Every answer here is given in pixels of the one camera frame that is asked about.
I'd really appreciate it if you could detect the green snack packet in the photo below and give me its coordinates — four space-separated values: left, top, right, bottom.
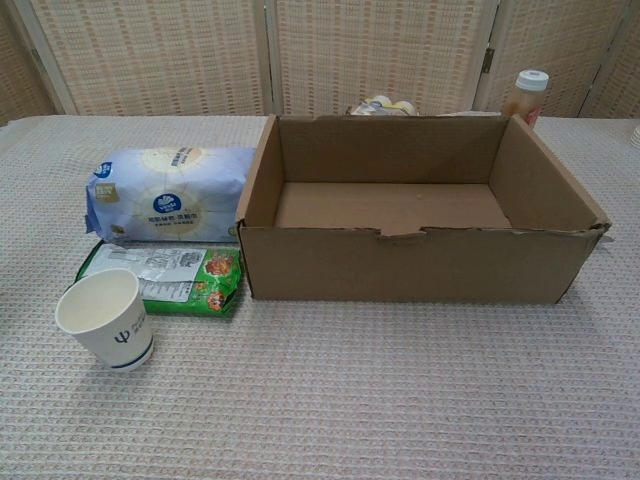
74 243 243 320

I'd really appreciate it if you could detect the blue tissue pack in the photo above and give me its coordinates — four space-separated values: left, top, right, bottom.
83 146 257 245

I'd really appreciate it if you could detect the white paper cup blue logo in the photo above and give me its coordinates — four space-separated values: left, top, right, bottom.
54 268 155 372

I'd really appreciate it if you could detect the open brown cardboard box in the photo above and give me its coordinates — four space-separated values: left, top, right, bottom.
234 113 613 305

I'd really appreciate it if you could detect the shrink-wrapped yellow white bottle pack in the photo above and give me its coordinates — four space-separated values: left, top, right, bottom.
349 95 419 118

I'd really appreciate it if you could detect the beige woven tablecloth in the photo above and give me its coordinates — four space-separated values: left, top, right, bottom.
0 113 640 480

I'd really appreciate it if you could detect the orange drink bottle white cap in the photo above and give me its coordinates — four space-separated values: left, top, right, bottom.
502 69 551 129

